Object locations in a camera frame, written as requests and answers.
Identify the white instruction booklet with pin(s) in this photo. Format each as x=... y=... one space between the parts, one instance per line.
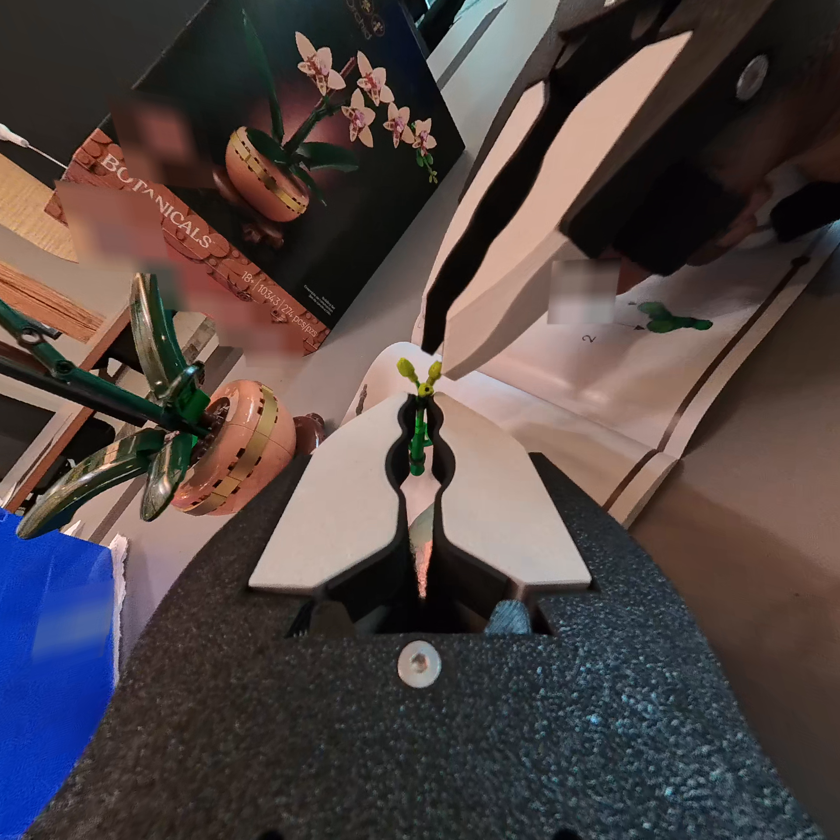
x=590 y=394

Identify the white stick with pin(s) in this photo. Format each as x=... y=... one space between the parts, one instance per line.
x=13 y=136

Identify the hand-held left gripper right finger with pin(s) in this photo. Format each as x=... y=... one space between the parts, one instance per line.
x=512 y=518

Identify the person's right hand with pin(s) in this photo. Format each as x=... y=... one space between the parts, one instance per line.
x=751 y=220

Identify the large blue storage bin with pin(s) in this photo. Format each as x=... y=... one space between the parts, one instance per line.
x=52 y=735

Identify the wooden edged table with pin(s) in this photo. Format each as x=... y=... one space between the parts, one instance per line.
x=39 y=302

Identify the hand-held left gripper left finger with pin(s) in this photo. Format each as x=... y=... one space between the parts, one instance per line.
x=321 y=518

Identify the plywood panel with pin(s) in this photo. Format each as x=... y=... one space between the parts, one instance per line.
x=26 y=210

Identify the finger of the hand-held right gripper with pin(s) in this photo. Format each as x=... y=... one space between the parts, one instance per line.
x=571 y=177
x=515 y=124

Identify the green toy bud stem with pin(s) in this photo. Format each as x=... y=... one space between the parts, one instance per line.
x=420 y=433

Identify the orchid print toy box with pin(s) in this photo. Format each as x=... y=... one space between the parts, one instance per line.
x=367 y=197

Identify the brick-built orchid plant pot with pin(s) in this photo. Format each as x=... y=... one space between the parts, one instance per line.
x=243 y=453

